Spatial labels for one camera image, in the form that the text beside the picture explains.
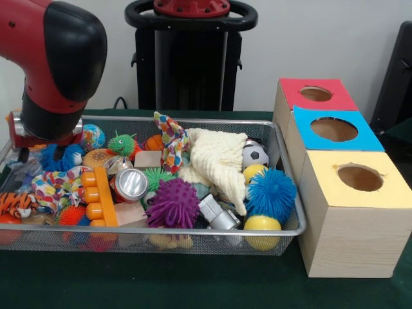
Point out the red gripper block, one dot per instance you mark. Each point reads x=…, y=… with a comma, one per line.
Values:
x=48, y=145

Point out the multicoloured swirl ball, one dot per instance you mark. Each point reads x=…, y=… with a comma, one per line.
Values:
x=94, y=138

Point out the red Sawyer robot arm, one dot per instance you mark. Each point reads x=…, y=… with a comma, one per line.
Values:
x=64, y=38

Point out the shallow clear mesh bin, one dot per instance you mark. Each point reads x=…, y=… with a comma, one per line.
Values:
x=212, y=243

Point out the wooden box with three holes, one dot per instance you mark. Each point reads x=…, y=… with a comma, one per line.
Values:
x=347, y=238

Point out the orange toy building block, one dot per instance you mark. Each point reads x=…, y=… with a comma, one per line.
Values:
x=103, y=199

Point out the silver metal can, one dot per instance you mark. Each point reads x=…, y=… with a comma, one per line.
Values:
x=131, y=183

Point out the green spiky ball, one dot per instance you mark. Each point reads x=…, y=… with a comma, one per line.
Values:
x=154, y=178

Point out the colourful patterned cloth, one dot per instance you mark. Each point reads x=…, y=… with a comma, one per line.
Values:
x=172, y=145

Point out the purple spiky ball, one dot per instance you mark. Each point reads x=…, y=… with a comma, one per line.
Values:
x=172, y=203

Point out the cream knitted cloth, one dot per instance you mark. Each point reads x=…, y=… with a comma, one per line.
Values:
x=219, y=161

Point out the dark green table cloth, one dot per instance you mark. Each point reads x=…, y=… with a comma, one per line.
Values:
x=193, y=283

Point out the yellow ball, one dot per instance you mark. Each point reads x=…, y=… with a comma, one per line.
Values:
x=262, y=225
x=253, y=172

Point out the small soccer ball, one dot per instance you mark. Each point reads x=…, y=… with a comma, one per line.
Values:
x=255, y=156

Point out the large blue spiky ball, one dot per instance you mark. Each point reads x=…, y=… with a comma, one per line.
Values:
x=271, y=193

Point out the black chair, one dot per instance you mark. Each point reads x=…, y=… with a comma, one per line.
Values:
x=396, y=84

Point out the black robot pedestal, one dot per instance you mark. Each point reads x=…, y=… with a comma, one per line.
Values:
x=193, y=64

